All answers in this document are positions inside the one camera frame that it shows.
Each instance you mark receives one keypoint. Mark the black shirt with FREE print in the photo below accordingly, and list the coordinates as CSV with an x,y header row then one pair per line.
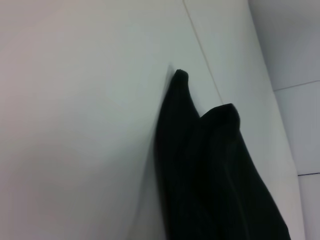
x,y
212,175

